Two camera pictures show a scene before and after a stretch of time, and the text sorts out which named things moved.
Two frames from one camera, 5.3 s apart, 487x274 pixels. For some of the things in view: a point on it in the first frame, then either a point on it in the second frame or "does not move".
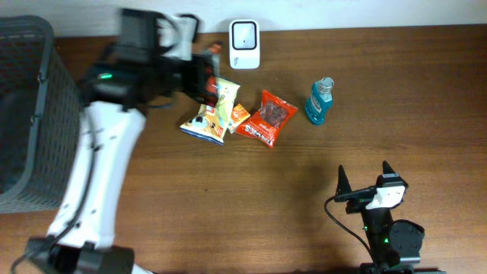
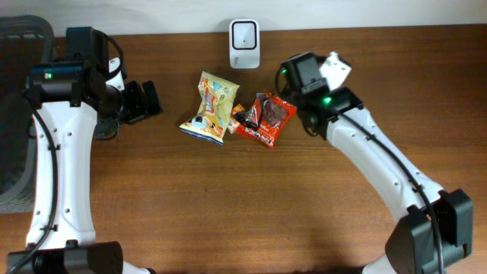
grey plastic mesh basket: (40, 112) does not move
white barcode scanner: (244, 44) does not move
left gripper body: (174, 78) to (135, 104)
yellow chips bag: (211, 122) does not move
